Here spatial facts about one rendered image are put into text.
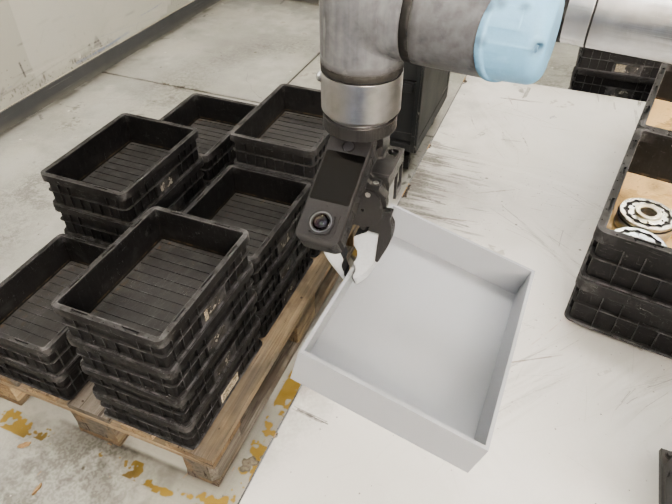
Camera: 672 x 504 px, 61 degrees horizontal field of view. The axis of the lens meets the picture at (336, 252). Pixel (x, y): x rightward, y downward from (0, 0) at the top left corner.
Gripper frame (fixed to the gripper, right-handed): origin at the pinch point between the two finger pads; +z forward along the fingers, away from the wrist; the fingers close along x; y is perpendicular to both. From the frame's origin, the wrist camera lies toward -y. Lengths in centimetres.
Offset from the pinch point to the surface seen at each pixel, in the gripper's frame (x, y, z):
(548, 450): -30.1, 10.1, 36.9
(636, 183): -40, 72, 24
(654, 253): -39, 37, 15
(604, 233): -31, 38, 14
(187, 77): 186, 236, 107
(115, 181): 103, 72, 58
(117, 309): 69, 26, 58
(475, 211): -8, 68, 37
